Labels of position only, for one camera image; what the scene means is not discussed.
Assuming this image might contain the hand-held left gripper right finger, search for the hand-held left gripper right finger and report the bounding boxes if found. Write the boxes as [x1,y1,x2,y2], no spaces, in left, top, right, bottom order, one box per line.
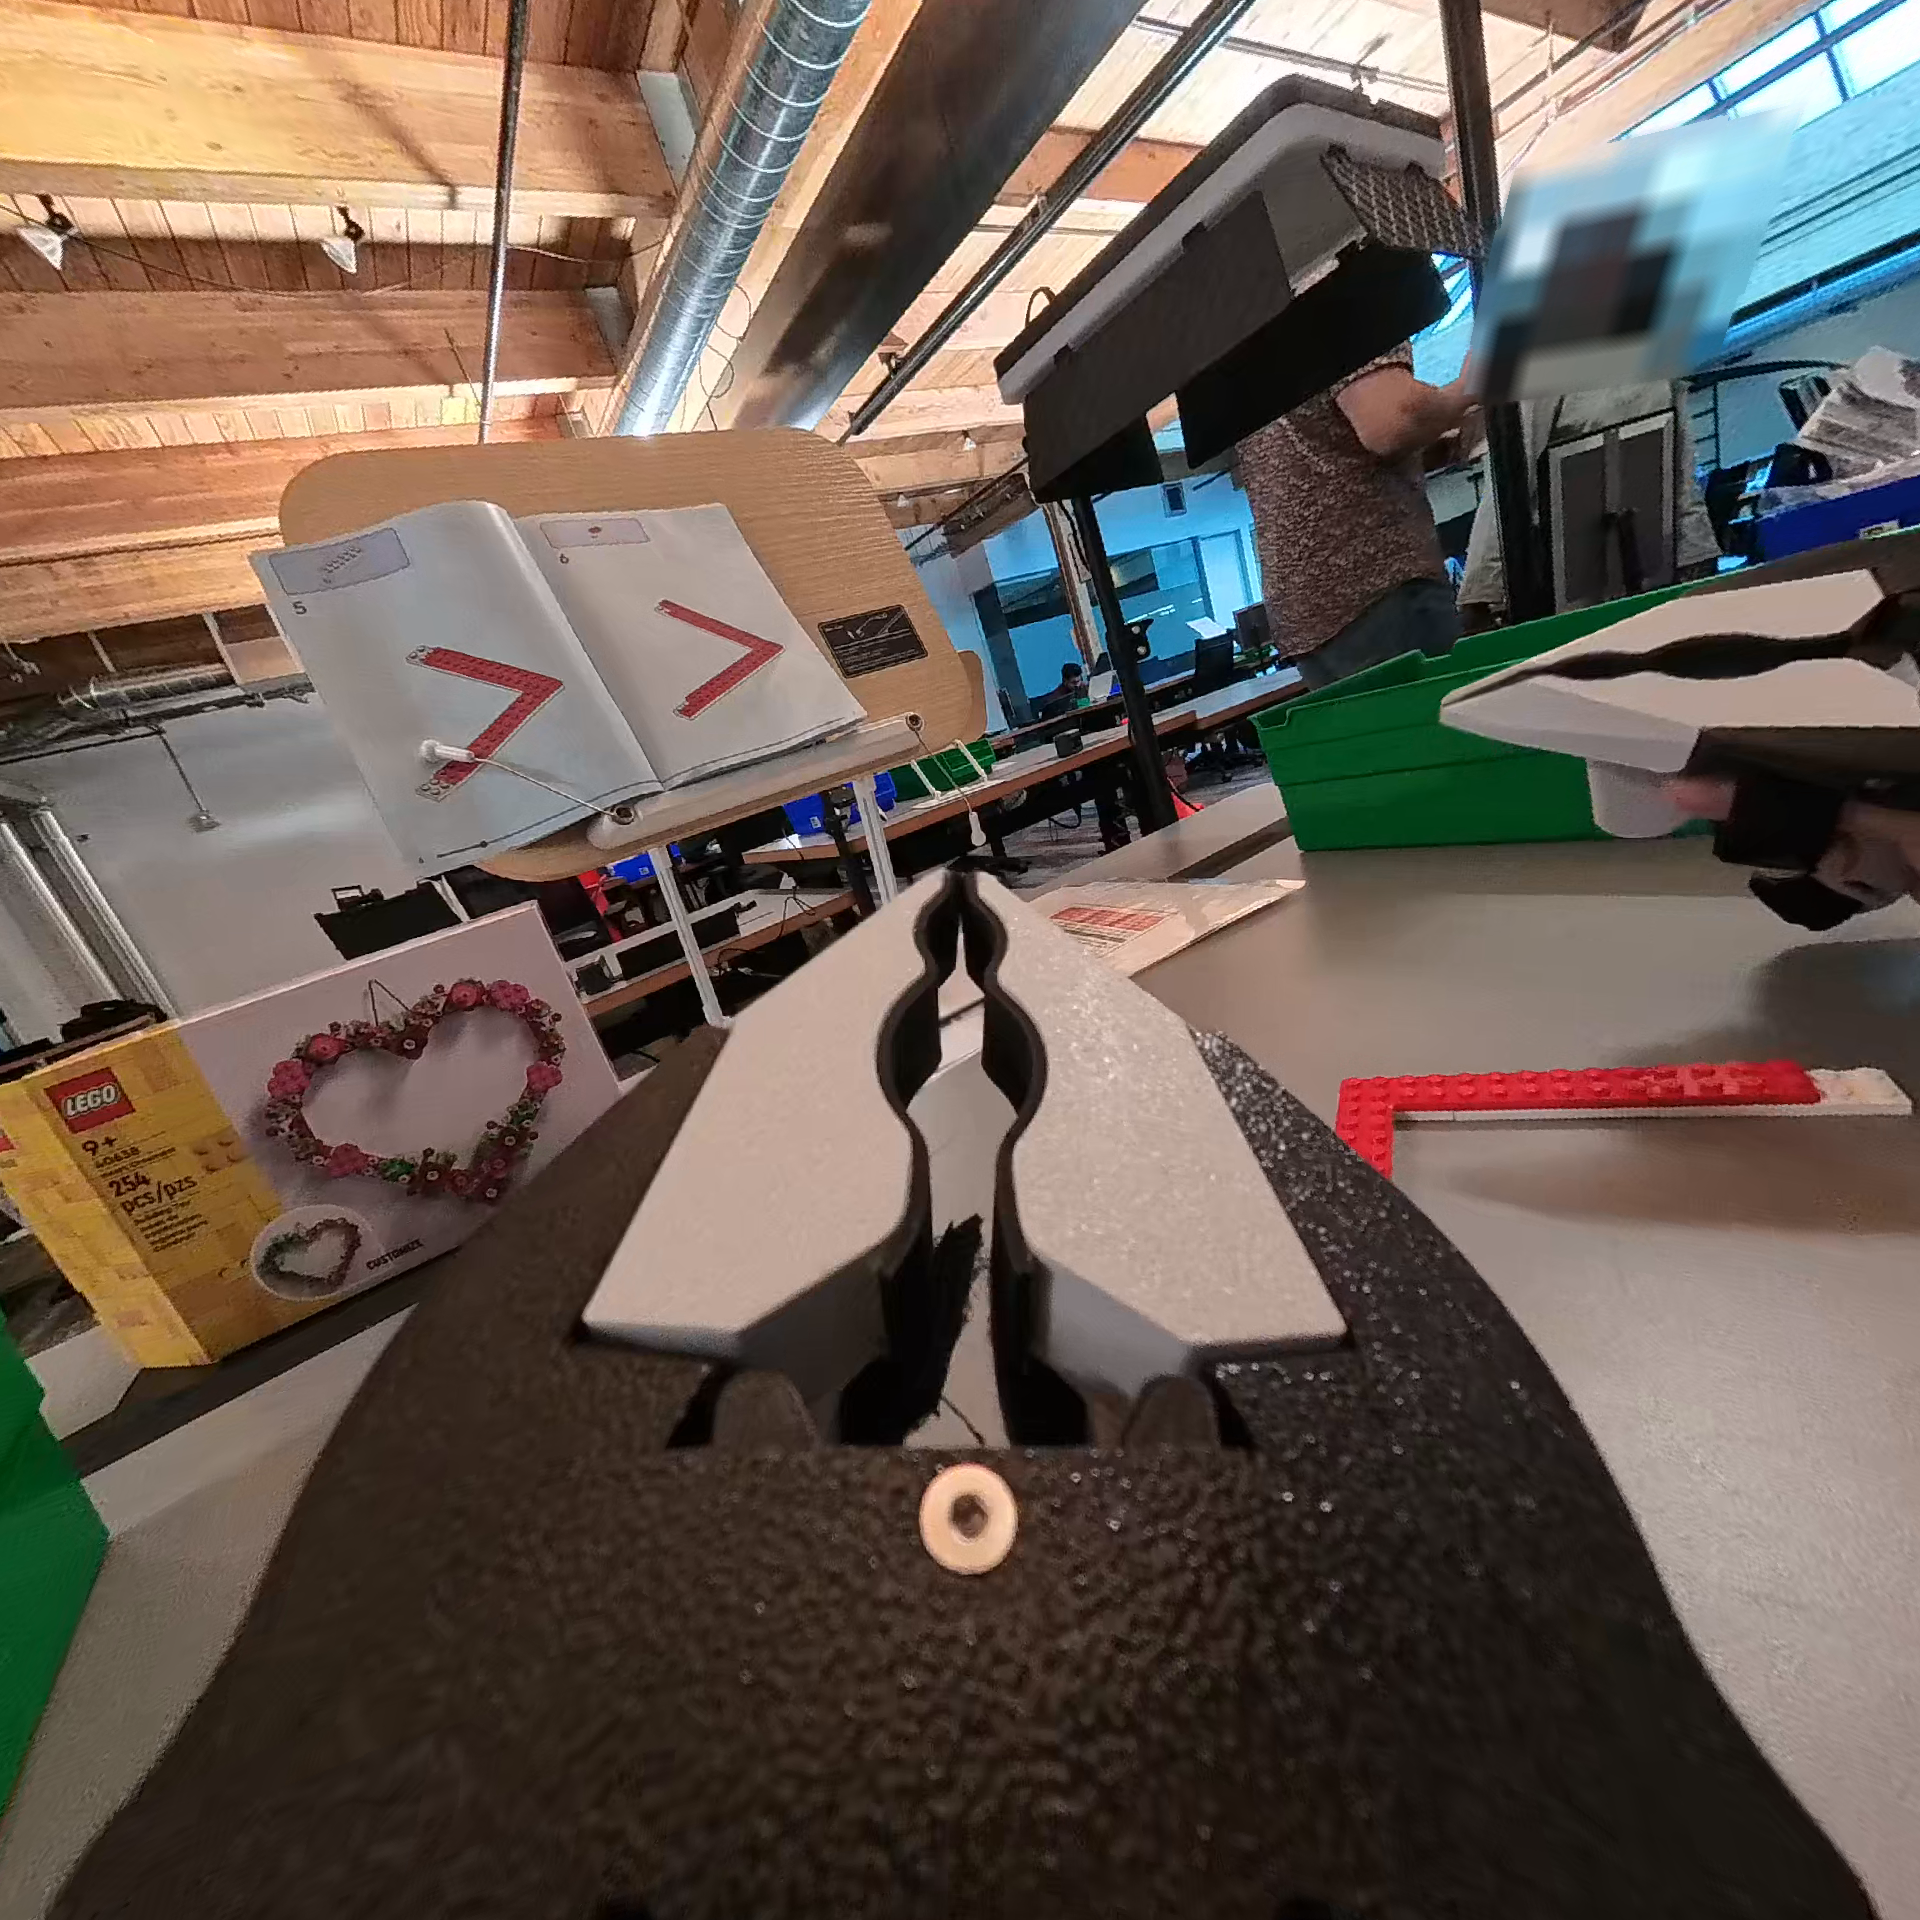
[964,872,1351,1421]

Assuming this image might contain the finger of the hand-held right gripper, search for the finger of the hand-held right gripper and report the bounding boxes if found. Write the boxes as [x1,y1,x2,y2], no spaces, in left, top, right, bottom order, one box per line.
[1478,573,1888,704]
[1439,649,1872,776]

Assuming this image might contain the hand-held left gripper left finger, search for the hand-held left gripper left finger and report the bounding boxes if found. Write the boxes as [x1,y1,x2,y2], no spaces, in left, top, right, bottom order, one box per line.
[578,872,964,1414]

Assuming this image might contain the red lego plate assembly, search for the red lego plate assembly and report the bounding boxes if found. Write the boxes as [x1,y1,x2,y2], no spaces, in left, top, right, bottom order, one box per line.
[1336,1056,1827,1182]

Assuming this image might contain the lego set box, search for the lego set box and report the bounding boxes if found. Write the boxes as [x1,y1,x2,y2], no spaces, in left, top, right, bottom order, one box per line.
[0,900,625,1371]

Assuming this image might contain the lego instruction booklet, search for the lego instruction booklet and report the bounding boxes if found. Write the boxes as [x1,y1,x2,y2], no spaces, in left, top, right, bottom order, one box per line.
[247,499,876,875]

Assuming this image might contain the person's right hand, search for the person's right hand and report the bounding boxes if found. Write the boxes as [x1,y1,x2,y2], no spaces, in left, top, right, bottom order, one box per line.
[1670,773,1920,917]

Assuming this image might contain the green plastic bin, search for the green plastic bin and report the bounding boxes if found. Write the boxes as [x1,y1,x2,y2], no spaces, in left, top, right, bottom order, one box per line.
[0,1317,112,1811]
[1252,584,1920,855]

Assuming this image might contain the printed paper sheet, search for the printed paper sheet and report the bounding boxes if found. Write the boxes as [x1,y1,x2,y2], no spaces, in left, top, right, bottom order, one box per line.
[1035,877,1308,977]

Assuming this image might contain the long background desk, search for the long background desk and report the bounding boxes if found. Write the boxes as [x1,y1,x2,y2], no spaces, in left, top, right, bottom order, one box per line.
[884,668,1308,845]

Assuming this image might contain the black stand pole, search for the black stand pole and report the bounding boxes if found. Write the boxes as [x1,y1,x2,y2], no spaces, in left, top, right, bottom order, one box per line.
[1068,491,1183,837]

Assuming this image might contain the black overhead light panel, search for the black overhead light panel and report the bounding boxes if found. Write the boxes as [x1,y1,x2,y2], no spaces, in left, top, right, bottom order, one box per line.
[995,75,1491,505]

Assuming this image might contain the wooden book stand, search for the wooden book stand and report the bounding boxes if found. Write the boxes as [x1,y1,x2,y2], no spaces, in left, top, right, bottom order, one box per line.
[276,428,992,1039]

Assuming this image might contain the metal ceiling pipe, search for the metal ceiling pipe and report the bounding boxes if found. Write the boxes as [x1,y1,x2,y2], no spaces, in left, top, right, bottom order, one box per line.
[478,0,534,446]

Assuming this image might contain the silver ventilation duct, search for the silver ventilation duct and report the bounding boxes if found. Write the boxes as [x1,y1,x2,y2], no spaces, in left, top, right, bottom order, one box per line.
[612,0,876,441]

